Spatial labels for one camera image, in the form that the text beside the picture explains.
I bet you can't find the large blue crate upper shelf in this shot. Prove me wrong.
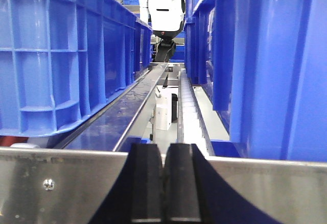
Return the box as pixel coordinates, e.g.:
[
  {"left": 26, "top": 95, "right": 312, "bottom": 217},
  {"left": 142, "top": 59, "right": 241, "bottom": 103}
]
[{"left": 185, "top": 0, "right": 326, "bottom": 162}]

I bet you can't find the steel divider rail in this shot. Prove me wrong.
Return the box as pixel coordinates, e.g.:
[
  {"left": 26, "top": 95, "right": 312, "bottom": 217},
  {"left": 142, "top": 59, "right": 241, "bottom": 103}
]
[{"left": 55, "top": 63, "right": 168, "bottom": 151}]

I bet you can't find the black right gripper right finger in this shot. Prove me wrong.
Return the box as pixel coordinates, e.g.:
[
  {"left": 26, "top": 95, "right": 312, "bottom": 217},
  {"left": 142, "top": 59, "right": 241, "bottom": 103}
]
[{"left": 164, "top": 143, "right": 278, "bottom": 223}]

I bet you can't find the stainless steel shelf rail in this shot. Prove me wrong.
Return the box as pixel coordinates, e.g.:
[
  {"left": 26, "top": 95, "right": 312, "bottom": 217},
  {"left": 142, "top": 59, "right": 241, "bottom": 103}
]
[{"left": 1, "top": 147, "right": 326, "bottom": 223}]

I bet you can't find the large blue crate left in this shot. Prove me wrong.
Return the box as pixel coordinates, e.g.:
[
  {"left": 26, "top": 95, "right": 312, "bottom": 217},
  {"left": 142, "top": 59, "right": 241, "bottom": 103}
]
[{"left": 1, "top": 0, "right": 152, "bottom": 137}]

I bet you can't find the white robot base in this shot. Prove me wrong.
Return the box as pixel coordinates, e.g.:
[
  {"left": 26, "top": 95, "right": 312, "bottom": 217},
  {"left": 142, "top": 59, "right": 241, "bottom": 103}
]
[{"left": 149, "top": 85, "right": 178, "bottom": 143}]

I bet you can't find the white roller track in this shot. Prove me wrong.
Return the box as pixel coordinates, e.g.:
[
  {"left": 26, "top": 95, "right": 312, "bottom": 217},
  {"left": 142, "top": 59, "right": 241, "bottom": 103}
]
[{"left": 177, "top": 69, "right": 215, "bottom": 157}]

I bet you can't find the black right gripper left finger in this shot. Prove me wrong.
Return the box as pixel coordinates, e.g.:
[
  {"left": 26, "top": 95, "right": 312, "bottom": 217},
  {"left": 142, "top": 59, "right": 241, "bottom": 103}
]
[{"left": 89, "top": 143, "right": 164, "bottom": 223}]

